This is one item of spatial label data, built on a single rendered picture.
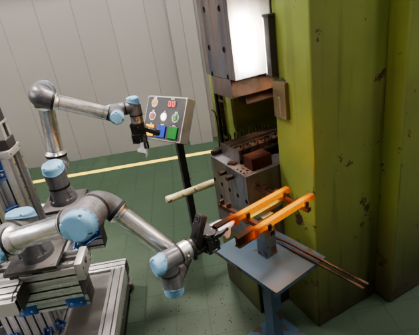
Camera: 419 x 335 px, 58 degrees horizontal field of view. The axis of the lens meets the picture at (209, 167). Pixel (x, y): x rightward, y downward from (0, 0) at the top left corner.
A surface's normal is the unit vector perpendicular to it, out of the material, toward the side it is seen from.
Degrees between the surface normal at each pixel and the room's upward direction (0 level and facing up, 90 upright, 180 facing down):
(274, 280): 0
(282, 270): 0
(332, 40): 90
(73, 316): 0
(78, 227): 88
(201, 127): 90
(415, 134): 90
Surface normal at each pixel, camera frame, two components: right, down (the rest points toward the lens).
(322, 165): 0.47, 0.31
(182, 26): 0.10, 0.41
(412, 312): -0.14, -0.90
